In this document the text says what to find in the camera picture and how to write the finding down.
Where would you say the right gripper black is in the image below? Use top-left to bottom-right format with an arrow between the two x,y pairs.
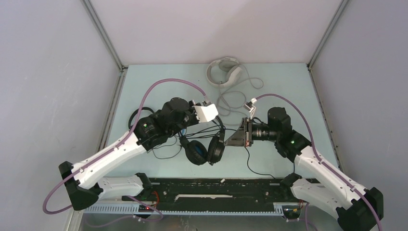
224,117 -> 279,147

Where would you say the white over-ear headphones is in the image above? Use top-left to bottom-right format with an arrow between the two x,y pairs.
205,57 -> 243,89

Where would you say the aluminium frame post right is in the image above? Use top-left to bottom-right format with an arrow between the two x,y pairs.
307,0 -> 351,71

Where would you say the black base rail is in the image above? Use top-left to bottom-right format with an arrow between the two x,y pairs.
134,178 -> 303,213

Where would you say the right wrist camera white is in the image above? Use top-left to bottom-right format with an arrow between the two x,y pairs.
243,98 -> 257,119

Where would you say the small black on-ear headphones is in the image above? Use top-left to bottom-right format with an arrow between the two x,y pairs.
128,107 -> 155,130

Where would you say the black and blue gaming headset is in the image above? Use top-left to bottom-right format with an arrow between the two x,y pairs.
179,116 -> 226,166

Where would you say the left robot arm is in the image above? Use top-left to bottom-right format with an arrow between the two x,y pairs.
58,97 -> 214,211

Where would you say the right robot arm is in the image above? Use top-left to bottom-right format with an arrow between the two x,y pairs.
224,107 -> 383,231

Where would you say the thin black headphone cable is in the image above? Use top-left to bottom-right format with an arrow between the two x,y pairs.
146,137 -> 184,160

